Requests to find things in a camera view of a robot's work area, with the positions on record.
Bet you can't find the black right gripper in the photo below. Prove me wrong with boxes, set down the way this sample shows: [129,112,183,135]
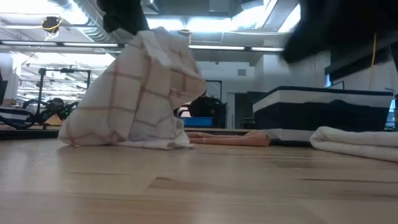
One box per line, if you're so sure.
[281,0,343,65]

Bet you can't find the yellow cable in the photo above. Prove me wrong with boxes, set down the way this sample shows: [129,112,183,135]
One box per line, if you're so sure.
[371,32,377,91]

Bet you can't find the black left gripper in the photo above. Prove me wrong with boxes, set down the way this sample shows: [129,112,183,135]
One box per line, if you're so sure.
[96,0,150,35]

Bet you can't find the blue plastic crate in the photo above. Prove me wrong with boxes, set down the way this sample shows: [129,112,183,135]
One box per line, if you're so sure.
[183,116,215,128]

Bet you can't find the white towel red checks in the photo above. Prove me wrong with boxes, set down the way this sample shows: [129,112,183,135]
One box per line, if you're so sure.
[57,26,208,151]

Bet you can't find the black background gantry frame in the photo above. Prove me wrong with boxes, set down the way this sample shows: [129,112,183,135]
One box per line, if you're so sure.
[205,79,227,128]
[37,67,93,125]

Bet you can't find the long ceiling light bar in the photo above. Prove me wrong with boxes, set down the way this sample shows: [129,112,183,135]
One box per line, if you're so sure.
[0,39,285,52]

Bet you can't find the white towel beige stripes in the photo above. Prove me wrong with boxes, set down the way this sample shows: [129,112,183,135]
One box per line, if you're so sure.
[309,126,398,164]

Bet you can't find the person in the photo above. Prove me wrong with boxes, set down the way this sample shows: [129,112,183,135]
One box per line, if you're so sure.
[188,93,218,118]

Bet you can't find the round black ceiling device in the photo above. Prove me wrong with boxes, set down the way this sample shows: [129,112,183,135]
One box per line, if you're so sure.
[41,16,63,34]

